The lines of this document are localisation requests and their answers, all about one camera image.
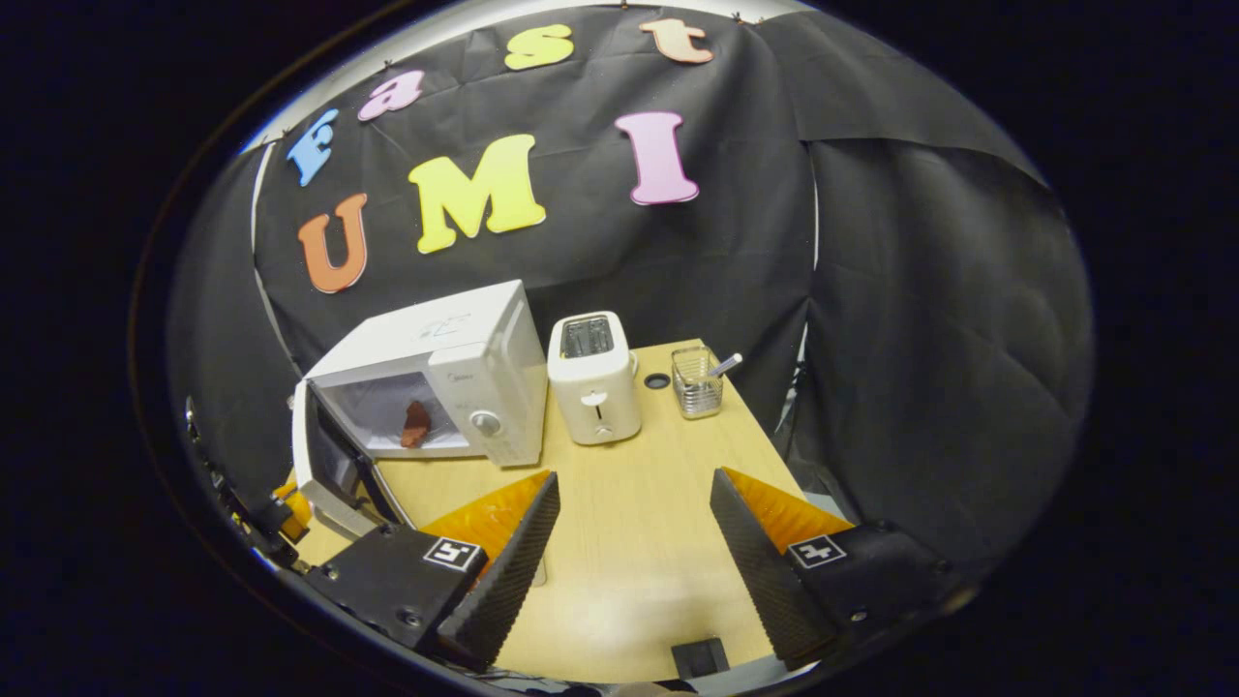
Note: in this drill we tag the brown grilled meat piece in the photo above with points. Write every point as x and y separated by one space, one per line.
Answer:
416 426

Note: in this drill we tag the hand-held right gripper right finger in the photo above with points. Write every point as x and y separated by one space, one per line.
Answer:
755 571

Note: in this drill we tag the small black round cap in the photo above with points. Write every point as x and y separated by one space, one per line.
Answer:
657 380

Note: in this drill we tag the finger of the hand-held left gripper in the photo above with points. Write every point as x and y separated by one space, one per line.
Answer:
295 511

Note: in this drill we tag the white microwave oven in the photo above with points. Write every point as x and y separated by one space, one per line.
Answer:
484 387

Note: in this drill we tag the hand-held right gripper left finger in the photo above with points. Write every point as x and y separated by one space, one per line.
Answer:
508 581

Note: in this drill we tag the white toaster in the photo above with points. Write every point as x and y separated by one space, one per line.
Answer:
595 397

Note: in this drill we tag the black square object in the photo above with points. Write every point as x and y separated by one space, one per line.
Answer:
701 658

